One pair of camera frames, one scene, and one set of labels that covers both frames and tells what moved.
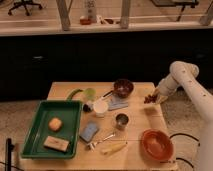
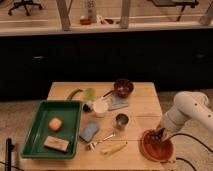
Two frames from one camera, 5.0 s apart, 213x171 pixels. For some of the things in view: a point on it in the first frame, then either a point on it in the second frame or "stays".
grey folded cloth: (117, 102) stays
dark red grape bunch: (150, 99) → (153, 136)
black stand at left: (8, 154) stays
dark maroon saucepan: (122, 88) stays
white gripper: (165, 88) → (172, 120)
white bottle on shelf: (91, 10) stays
